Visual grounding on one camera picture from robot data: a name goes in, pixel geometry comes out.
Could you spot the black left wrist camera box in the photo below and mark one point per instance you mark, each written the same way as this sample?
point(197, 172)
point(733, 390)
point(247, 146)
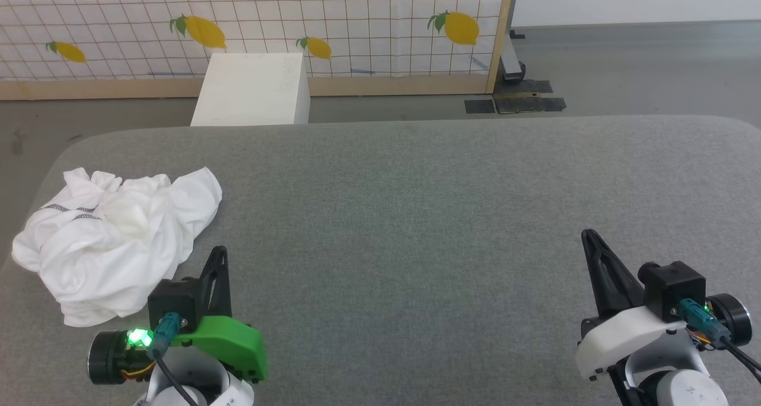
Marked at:
point(172, 302)

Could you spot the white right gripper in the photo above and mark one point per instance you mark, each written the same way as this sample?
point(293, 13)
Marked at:
point(624, 340)

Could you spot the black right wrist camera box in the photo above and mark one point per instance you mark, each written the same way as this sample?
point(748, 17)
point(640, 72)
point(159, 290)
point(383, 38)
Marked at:
point(675, 287)

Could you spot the white rectangular box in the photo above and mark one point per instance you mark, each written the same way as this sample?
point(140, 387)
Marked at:
point(252, 91)

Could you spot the white long-sleeve shirt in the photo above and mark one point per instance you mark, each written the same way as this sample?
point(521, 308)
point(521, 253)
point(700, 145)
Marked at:
point(113, 245)

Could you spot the white board panel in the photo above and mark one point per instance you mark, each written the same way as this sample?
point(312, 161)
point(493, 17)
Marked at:
point(630, 2)

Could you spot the lemon print partition screen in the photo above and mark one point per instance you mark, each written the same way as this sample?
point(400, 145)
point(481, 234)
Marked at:
point(357, 13)

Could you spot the grey metal partition foot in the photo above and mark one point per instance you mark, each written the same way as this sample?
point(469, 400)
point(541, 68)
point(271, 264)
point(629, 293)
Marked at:
point(511, 61)

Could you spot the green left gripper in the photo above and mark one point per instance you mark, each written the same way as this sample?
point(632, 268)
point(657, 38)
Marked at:
point(232, 343)

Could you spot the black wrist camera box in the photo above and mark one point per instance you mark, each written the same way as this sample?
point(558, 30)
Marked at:
point(675, 287)
point(172, 302)

